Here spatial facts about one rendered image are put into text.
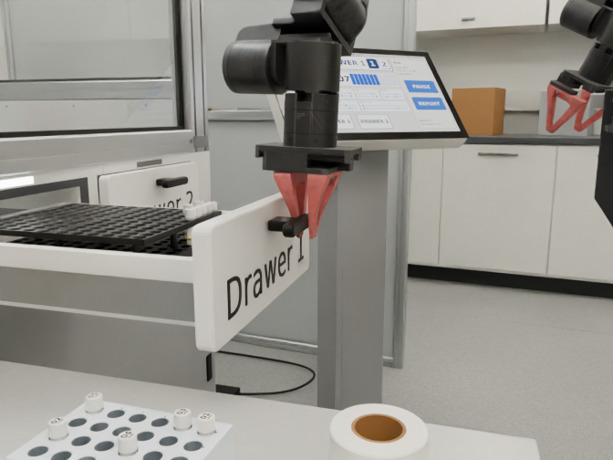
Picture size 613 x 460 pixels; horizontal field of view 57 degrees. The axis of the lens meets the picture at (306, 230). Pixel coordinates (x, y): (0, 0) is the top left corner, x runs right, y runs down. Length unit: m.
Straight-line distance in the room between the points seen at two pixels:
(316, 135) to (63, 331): 0.48
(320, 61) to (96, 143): 0.43
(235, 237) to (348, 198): 1.02
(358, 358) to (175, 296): 1.19
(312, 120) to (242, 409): 0.28
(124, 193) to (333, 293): 0.80
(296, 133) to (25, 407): 0.36
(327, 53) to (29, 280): 0.36
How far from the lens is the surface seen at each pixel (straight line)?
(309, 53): 0.58
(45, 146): 0.82
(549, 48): 4.17
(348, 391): 1.69
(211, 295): 0.48
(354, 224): 1.53
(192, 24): 1.19
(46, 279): 0.59
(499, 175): 3.46
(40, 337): 0.84
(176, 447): 0.42
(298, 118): 0.58
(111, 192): 0.90
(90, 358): 0.93
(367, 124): 1.43
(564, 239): 3.51
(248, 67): 0.62
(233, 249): 0.51
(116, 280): 0.54
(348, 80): 1.51
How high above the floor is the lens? 1.02
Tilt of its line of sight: 11 degrees down
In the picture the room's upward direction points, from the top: straight up
